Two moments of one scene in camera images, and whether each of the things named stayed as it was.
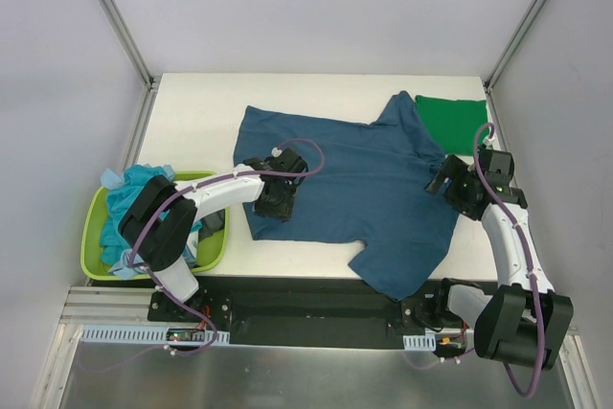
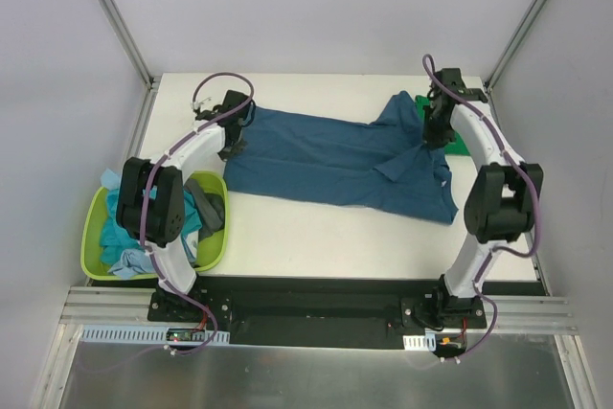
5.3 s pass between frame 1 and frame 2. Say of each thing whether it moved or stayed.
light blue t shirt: stayed
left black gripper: moved
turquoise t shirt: stayed
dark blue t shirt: moved
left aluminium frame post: stayed
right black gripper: moved
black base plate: stayed
